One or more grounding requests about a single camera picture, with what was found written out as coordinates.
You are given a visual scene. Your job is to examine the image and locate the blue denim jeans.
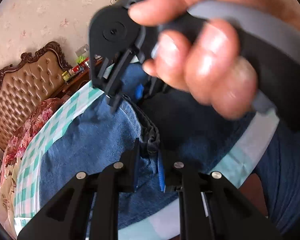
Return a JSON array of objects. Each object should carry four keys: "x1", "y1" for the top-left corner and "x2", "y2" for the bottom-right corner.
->
[{"x1": 39, "y1": 63, "x2": 254, "y2": 229}]

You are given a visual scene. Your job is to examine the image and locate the person's right hand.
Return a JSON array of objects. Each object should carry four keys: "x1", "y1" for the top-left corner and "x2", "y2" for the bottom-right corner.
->
[{"x1": 129, "y1": 0, "x2": 300, "y2": 119}]

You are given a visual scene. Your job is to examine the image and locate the teal checked tablecloth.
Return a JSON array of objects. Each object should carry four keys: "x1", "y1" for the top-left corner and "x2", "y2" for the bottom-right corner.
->
[{"x1": 14, "y1": 82, "x2": 279, "y2": 239}]

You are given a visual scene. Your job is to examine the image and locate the dark wooden nightstand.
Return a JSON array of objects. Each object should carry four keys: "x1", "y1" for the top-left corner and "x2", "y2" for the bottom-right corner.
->
[{"x1": 51, "y1": 58, "x2": 90, "y2": 99}]

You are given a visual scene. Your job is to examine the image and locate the red floral quilt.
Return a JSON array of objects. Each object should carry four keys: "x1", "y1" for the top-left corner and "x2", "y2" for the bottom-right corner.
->
[{"x1": 0, "y1": 96, "x2": 69, "y2": 172}]

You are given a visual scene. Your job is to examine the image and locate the green item on nightstand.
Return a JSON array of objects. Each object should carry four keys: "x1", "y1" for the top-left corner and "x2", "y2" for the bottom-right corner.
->
[{"x1": 76, "y1": 55, "x2": 89, "y2": 65}]

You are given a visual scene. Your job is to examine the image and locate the beige floral bedsheet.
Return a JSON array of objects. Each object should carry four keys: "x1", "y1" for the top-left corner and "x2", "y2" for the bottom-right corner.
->
[{"x1": 0, "y1": 165, "x2": 17, "y2": 239}]

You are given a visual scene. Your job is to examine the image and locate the tufted brown headboard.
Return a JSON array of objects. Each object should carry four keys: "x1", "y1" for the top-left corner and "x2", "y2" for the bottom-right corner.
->
[{"x1": 0, "y1": 41, "x2": 72, "y2": 150}]

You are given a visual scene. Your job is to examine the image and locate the wall power socket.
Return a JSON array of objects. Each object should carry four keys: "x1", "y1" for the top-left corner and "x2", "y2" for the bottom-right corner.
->
[{"x1": 75, "y1": 44, "x2": 89, "y2": 57}]

